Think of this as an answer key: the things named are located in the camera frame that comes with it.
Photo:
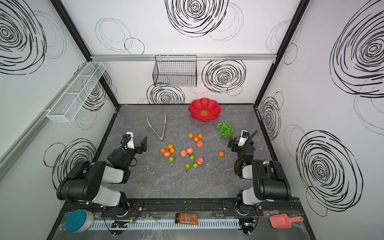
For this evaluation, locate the white mesh wall shelf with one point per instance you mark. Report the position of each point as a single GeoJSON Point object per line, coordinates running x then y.
{"type": "Point", "coordinates": [83, 91]}

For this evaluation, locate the red flower-shaped fruit bowl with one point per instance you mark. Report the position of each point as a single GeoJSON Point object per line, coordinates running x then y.
{"type": "Point", "coordinates": [204, 110]}

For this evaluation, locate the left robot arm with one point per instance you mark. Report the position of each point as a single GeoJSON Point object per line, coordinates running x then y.
{"type": "Point", "coordinates": [84, 182]}

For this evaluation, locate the pink plastic scoop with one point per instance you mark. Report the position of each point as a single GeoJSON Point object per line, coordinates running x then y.
{"type": "Point", "coordinates": [283, 221]}

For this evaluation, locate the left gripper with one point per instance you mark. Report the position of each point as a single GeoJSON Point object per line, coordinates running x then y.
{"type": "Point", "coordinates": [137, 148]}

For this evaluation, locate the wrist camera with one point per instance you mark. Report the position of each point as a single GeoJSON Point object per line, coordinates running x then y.
{"type": "Point", "coordinates": [127, 140]}
{"type": "Point", "coordinates": [243, 138]}

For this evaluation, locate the green fake grape bunch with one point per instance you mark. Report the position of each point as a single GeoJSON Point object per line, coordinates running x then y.
{"type": "Point", "coordinates": [225, 130]}

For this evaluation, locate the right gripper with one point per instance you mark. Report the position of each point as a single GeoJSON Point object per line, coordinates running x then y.
{"type": "Point", "coordinates": [247, 142]}

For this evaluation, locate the black wire basket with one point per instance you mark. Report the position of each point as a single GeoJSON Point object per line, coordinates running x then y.
{"type": "Point", "coordinates": [175, 70]}

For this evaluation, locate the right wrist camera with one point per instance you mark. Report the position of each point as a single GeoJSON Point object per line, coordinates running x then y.
{"type": "Point", "coordinates": [243, 138]}

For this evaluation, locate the teal lidded container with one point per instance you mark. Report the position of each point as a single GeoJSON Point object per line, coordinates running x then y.
{"type": "Point", "coordinates": [79, 221]}

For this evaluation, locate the black mounting rail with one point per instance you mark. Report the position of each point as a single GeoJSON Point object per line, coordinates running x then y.
{"type": "Point", "coordinates": [226, 207]}

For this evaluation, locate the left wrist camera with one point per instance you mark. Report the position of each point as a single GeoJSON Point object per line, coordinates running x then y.
{"type": "Point", "coordinates": [127, 140]}

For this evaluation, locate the white slotted cable duct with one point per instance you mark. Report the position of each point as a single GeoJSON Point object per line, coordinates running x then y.
{"type": "Point", "coordinates": [203, 224]}

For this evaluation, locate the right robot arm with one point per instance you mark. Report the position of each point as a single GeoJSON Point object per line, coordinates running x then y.
{"type": "Point", "coordinates": [270, 183]}

